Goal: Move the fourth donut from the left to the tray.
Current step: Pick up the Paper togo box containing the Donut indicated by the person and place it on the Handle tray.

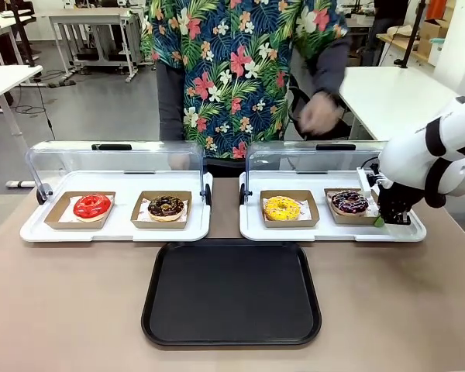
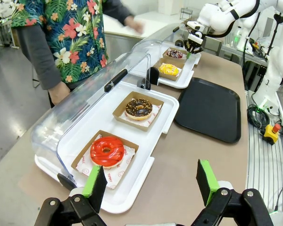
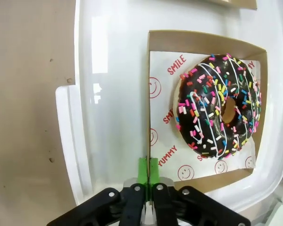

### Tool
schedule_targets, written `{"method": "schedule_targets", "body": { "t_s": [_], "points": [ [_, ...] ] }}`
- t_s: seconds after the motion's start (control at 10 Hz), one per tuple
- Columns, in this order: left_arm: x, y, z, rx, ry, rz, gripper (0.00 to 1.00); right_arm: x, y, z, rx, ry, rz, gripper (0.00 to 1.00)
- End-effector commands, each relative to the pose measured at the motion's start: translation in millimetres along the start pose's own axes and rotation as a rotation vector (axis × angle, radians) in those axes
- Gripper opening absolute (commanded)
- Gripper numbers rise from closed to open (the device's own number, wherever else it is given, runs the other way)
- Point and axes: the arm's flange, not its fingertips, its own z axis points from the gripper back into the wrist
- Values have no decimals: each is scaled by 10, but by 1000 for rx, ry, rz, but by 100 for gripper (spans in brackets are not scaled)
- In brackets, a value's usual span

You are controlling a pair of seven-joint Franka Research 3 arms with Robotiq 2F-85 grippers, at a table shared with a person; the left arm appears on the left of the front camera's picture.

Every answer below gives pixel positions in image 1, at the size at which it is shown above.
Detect open cardboard shipping box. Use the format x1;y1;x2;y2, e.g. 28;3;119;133
418;18;450;55

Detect person's left hand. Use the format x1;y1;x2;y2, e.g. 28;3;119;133
298;91;344;136

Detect yellow glazed sprinkle donut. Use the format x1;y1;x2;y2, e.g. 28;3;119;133
263;195;301;222

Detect person's left forearm grey sleeve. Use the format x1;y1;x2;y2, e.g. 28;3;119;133
312;33;353;100

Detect wooden background workbench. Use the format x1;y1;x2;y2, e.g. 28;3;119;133
375;33;450;67

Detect brown cardboard donut box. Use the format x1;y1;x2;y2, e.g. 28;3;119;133
260;189;320;229
129;190;193;229
43;191;117;230
323;188;381;226

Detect dark purple drizzled donut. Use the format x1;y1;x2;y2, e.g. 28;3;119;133
330;190;370;217

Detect small white side table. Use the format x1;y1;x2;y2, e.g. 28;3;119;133
0;64;44;136

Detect white printed paper liner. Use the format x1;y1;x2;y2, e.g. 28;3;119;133
138;201;189;224
296;200;315;222
57;195;113;225
366;193;380;218

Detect black stand pole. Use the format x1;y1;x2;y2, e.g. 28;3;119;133
13;0;39;69

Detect chocolate donut with nuts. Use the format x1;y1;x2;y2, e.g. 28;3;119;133
146;195;186;222

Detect background person dark clothes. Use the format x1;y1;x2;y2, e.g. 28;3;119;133
366;0;410;67

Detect white background desk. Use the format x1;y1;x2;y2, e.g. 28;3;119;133
0;15;36;67

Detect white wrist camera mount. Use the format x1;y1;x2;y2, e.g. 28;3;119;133
356;162;393;195

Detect person's right hand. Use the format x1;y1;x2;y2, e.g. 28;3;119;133
168;153;191;171

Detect black plastic serving tray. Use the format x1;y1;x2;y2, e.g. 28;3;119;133
140;239;322;347

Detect grey background workbench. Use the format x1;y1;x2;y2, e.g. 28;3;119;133
48;8;141;84

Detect person torso floral shirt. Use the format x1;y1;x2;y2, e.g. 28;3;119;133
139;0;352;179

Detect large white side table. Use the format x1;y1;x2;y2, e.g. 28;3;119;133
339;65;465;143

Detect red glazed donut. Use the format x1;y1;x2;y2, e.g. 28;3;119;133
73;193;113;223

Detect clear hinged display lid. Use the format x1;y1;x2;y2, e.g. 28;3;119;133
25;140;214;205
245;139;391;205

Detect black clamp pole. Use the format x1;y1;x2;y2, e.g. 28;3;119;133
395;0;429;70

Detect white display tray base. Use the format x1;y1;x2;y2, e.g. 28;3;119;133
239;170;428;243
19;170;212;243

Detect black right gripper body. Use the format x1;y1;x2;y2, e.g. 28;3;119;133
377;180;413;214

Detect black floor cable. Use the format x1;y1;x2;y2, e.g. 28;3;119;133
15;75;59;141

